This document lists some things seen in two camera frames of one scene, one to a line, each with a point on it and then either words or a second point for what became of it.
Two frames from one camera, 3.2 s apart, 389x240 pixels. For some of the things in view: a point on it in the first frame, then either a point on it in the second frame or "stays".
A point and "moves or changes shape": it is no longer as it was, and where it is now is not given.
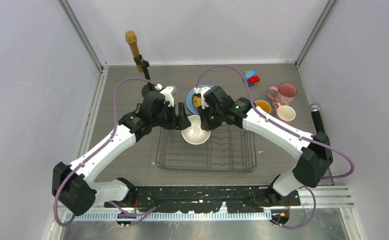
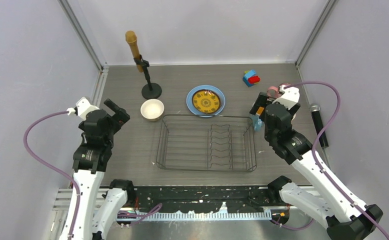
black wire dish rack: (231, 148) stays
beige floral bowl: (195, 135) moves or changes shape
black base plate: (204, 198) stays
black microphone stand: (148, 86) stays
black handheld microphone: (314, 108) stays
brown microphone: (131, 37) stays
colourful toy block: (251, 77) stays
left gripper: (178, 123) -> (121, 118)
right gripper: (205, 125) -> (261, 101)
